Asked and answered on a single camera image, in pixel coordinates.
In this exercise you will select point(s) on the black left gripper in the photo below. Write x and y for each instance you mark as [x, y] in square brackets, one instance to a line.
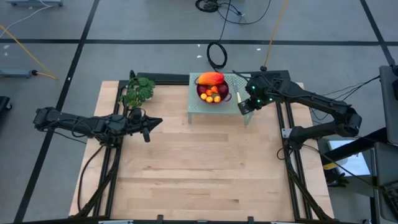
[133, 121]

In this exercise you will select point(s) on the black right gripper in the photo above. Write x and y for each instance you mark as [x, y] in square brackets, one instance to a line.
[248, 105]

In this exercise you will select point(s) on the dark red plum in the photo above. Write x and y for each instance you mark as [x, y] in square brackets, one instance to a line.
[223, 90]
[202, 89]

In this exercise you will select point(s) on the small orange pear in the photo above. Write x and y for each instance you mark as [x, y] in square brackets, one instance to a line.
[209, 92]
[203, 96]
[217, 99]
[209, 99]

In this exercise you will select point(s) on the small red wrinkled fruit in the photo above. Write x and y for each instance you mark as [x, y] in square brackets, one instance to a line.
[214, 89]

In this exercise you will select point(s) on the orange red mango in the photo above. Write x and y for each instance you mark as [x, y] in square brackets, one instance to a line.
[211, 78]

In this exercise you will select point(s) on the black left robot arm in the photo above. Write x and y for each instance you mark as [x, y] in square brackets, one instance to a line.
[77, 124]

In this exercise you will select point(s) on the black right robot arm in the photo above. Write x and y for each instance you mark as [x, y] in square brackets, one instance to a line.
[323, 104]

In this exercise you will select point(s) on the green plant in white pot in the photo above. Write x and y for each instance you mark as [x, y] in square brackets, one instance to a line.
[136, 91]

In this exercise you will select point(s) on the pale green perforated shelf riser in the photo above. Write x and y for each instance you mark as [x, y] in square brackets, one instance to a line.
[202, 107]

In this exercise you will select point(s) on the grey floor base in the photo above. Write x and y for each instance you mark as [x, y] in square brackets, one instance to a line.
[34, 3]
[15, 73]

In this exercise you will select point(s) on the black floor object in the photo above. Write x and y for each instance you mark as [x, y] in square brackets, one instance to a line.
[3, 104]

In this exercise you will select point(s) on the grey equipment cart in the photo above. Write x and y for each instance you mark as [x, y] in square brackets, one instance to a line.
[387, 168]

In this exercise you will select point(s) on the black metal rig frame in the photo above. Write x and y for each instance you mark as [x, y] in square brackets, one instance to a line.
[168, 77]

